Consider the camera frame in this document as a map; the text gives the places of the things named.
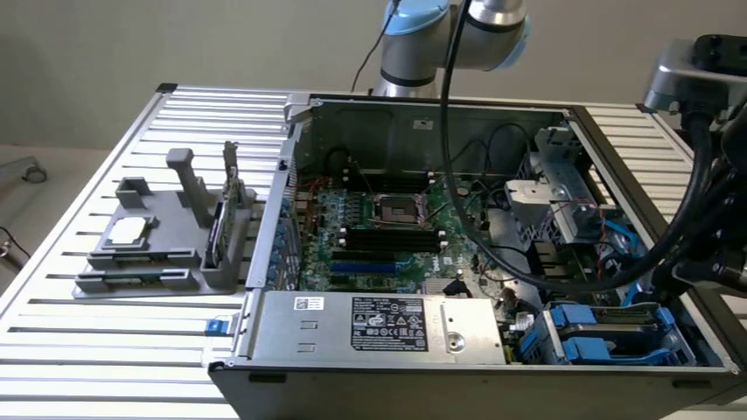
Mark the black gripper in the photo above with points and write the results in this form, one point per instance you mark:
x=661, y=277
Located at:
x=721, y=184

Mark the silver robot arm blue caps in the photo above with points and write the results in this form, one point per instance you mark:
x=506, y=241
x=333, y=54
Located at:
x=421, y=48

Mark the blue disk bay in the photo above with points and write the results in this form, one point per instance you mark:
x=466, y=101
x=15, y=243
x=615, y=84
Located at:
x=607, y=337

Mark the silver drive cage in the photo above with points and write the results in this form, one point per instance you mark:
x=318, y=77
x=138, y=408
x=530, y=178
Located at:
x=549, y=192

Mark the silver chipset heatsink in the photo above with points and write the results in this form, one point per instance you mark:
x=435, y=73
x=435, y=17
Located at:
x=435, y=286

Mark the CPU socket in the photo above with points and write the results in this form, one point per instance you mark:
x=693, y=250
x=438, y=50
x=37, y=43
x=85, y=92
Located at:
x=403, y=210

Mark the black RAM slot bank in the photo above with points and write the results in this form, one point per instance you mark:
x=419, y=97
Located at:
x=389, y=179
x=391, y=240

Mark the green motherboard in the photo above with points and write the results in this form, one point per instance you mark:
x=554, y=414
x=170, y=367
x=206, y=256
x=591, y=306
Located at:
x=374, y=271

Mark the blue expansion slot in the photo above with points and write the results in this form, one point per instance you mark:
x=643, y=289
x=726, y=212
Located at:
x=362, y=266

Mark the silver power supply unit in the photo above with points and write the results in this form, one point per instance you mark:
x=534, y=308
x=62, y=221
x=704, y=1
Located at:
x=374, y=328

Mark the open grey PC case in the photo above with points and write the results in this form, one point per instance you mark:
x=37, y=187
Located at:
x=374, y=389

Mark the blue case latch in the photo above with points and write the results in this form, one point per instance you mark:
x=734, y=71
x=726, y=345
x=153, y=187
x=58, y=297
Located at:
x=215, y=326

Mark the grey parts rack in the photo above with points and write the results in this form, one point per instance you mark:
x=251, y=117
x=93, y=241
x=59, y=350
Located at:
x=170, y=219

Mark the green RAM stick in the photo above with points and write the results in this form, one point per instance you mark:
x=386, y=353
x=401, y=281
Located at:
x=134, y=281
x=141, y=258

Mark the CPU with silver lid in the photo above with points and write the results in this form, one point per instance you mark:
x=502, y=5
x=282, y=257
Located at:
x=129, y=229

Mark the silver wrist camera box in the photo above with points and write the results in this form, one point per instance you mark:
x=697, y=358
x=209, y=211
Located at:
x=679, y=74

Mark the graphics card with metal bracket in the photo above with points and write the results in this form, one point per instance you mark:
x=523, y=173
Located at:
x=234, y=188

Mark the grey metal frame with caster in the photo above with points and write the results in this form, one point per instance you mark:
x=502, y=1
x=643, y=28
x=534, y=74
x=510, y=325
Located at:
x=23, y=168

